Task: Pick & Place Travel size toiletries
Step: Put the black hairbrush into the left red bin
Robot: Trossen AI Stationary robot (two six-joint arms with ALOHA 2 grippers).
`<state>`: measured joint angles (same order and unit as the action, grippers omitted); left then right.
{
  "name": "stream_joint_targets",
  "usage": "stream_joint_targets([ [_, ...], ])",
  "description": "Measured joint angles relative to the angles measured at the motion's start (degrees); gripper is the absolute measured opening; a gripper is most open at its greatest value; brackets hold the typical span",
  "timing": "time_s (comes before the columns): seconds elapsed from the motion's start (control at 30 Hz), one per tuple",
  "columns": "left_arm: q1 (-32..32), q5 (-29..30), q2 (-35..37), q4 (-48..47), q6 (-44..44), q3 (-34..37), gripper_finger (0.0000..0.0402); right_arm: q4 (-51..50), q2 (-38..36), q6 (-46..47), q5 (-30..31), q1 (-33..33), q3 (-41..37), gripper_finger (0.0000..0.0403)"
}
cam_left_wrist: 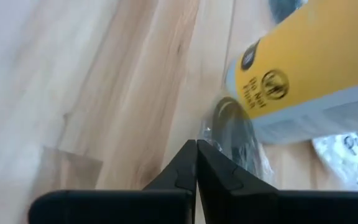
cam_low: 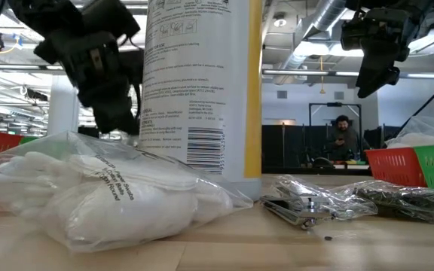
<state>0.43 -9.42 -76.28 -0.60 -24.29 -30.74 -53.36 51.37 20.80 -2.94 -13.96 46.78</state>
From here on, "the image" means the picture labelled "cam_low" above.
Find ceiling light rail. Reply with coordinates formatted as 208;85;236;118
0;62;67;72
261;69;361;77

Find dark background desk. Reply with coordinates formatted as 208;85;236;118
261;165;372;176

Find black hair ties clear bag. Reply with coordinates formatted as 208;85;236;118
347;178;434;225

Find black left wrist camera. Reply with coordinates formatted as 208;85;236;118
81;0;142;39

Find yellow hanging cord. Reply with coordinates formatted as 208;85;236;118
319;55;326;95

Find person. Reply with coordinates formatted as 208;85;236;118
325;114;369;163

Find nail clipper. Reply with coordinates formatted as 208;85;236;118
258;173;378;231

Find black metal station frame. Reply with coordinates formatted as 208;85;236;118
308;102;362;163

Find silver spiral ceiling duct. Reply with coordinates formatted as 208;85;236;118
273;0;348;86

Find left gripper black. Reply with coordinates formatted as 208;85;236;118
34;32;142;136

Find white room pillar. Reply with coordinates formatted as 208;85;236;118
46;74;82;136

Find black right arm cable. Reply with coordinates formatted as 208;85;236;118
392;66;434;139

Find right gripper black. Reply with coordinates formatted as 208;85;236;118
340;9;422;100

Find black partition panels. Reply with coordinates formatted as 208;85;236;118
261;123;362;169

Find white yellow wipes canister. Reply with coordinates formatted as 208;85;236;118
139;0;264;200

